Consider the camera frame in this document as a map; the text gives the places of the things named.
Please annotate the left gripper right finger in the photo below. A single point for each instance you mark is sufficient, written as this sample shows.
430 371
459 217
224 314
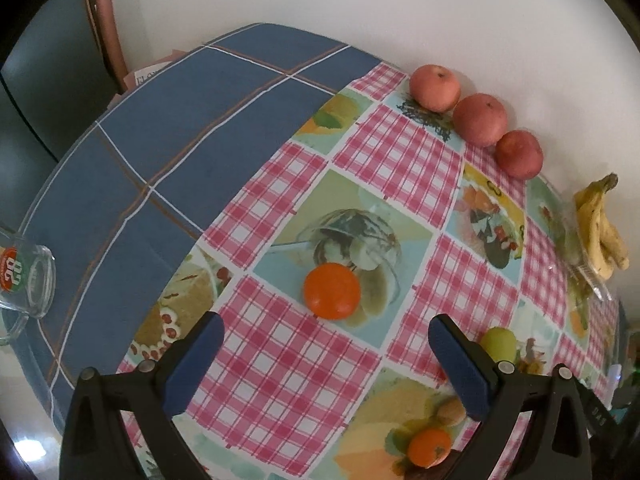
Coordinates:
467 366

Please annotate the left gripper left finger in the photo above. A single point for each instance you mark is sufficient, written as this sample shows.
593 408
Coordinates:
187 361

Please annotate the green pear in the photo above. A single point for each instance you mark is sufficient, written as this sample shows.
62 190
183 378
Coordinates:
500 344

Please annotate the small brown round fruit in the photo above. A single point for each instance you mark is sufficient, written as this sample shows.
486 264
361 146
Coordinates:
451 413

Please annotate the orange tangerine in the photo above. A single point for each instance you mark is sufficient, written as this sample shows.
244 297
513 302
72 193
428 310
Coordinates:
429 447
331 291

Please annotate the pink checkered fruit tablecloth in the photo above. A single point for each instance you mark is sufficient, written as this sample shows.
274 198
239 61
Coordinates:
429 224

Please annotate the white power bank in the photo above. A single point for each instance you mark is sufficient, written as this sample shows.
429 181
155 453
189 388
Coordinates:
612 381

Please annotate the clear plastic fruit tray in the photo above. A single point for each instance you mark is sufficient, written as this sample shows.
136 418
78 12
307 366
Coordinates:
572 252

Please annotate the blue plaid tablecloth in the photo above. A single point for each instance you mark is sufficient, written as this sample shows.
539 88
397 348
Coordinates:
135 192

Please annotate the glass mug red logo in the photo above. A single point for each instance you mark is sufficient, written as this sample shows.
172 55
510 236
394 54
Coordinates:
28 276

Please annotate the upper yellow banana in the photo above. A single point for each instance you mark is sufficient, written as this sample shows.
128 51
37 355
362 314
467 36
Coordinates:
614 246

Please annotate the yellow banana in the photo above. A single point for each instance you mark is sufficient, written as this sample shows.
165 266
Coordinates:
589 205
614 246

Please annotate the lower yellow banana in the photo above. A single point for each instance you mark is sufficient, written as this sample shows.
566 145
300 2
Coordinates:
589 205

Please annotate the large red apple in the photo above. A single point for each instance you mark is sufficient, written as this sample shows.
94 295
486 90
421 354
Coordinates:
519 154

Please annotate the middle red apple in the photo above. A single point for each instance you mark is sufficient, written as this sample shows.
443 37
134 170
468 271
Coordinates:
480 120

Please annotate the small pale red apple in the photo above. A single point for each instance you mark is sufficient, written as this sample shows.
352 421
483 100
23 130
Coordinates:
435 88

